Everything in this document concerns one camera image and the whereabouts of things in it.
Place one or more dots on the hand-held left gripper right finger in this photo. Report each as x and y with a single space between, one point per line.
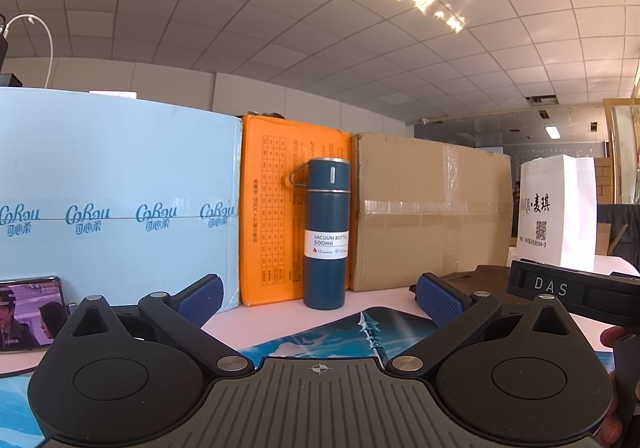
440 300

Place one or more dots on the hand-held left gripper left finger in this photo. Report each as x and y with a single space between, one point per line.
200 300

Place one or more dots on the person's right hand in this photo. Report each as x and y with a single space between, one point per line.
608 338

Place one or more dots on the flat brown cardboard piece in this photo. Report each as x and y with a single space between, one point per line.
485 278

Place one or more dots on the orange cardboard box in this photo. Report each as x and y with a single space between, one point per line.
270 228

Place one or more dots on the white paper bag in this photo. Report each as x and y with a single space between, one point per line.
560 193

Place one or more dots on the printed blue desk mat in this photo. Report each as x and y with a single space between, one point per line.
310 338

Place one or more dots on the brown taped cardboard box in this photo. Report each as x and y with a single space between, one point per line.
430 178

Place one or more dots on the gold framed glass door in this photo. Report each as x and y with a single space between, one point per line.
620 153

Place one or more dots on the dark blue vacuum bottle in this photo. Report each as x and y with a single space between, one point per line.
325 208

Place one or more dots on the large light blue carton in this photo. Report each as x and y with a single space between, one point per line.
115 163

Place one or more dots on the smartphone showing video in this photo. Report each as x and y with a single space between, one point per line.
27 315

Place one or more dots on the white flat object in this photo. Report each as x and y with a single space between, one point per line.
112 93

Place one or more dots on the black tray on carton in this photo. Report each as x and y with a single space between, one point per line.
10 80

